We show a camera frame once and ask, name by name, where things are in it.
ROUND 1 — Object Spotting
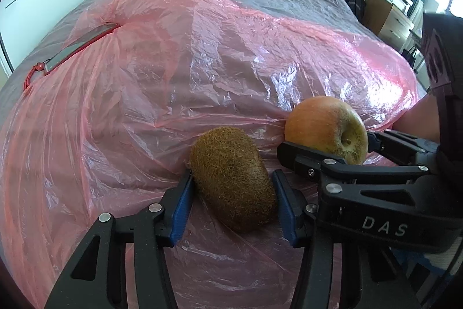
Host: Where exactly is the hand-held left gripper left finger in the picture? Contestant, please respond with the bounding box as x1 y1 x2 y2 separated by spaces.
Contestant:
43 169 194 309

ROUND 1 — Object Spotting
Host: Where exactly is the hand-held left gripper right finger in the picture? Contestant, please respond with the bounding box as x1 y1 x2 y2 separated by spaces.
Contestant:
271 169 409 309

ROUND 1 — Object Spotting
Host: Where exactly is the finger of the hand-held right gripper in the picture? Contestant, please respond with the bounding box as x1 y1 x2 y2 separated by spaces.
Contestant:
277 142 460 255
366 129 439 169

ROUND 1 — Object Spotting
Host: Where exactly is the brown kiwi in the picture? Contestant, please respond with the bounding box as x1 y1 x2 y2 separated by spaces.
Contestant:
190 127 278 233

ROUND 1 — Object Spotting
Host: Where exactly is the yellow-red apple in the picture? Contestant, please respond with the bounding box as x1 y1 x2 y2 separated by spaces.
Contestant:
284 96 369 165

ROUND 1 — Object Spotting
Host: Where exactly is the person's right forearm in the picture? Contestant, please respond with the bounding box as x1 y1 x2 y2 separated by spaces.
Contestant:
392 95 441 142

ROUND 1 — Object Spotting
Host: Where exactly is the wooden dresser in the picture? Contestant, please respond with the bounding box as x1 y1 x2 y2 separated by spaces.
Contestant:
363 0 415 49

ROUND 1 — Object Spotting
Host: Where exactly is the blue and white cloth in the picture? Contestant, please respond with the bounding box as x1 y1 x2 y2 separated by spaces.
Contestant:
391 247 453 309

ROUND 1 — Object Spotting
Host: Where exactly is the pink plastic sheet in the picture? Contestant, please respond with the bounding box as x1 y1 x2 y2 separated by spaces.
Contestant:
0 0 422 309

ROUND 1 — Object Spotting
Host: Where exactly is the red plastic bag drawstring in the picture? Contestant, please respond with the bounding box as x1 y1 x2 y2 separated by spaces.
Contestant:
23 23 120 90

